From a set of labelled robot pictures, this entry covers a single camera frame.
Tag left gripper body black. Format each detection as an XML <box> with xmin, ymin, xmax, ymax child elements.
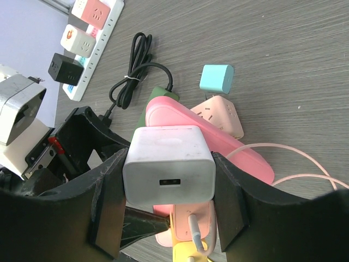
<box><xmin>21</xmin><ymin>106</ymin><xmax>130</xmax><ymax>191</ymax></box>

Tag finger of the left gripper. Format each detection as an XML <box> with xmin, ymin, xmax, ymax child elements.
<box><xmin>118</xmin><ymin>207</ymin><xmax>170</xmax><ymax>250</ymax></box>

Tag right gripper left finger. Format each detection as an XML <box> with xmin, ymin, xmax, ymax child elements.
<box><xmin>1</xmin><ymin>149</ymin><xmax>127</xmax><ymax>261</ymax></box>

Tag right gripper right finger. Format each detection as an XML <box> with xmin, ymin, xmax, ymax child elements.
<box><xmin>213</xmin><ymin>153</ymin><xmax>348</xmax><ymax>261</ymax></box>

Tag peach USB charger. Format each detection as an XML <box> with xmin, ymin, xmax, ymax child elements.
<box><xmin>172</xmin><ymin>201</ymin><xmax>212</xmax><ymax>242</ymax></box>

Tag white USB charger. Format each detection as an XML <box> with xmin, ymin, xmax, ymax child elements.
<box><xmin>122</xmin><ymin>126</ymin><xmax>216</xmax><ymax>205</ymax></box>

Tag pink power strip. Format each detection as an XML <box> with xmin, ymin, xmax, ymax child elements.
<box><xmin>145</xmin><ymin>96</ymin><xmax>275</xmax><ymax>249</ymax></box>

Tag green power strip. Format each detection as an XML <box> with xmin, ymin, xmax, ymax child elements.
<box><xmin>137</xmin><ymin>86</ymin><xmax>180</xmax><ymax>132</ymax></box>

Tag light pink cube adapter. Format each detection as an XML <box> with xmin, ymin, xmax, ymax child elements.
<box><xmin>190</xmin><ymin>96</ymin><xmax>244</xmax><ymax>139</ymax></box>

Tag teal plug adapter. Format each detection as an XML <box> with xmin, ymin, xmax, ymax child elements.
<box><xmin>199</xmin><ymin>64</ymin><xmax>234</xmax><ymax>94</ymax></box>

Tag yellow USB charger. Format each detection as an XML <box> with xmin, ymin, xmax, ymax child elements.
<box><xmin>172</xmin><ymin>241</ymin><xmax>212</xmax><ymax>262</ymax></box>

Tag black cube adapter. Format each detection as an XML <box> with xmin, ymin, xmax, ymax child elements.
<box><xmin>48</xmin><ymin>53</ymin><xmax>84</xmax><ymax>86</ymax></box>

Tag white power strip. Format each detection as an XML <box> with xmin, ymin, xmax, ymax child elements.
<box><xmin>62</xmin><ymin>1</ymin><xmax>125</xmax><ymax>102</ymax></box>

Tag white cube adapter orange logo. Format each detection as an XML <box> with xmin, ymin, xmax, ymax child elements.
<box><xmin>60</xmin><ymin>24</ymin><xmax>96</xmax><ymax>58</ymax></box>

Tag black coiled power cord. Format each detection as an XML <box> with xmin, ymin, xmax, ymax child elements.
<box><xmin>99</xmin><ymin>32</ymin><xmax>175</xmax><ymax>128</ymax></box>

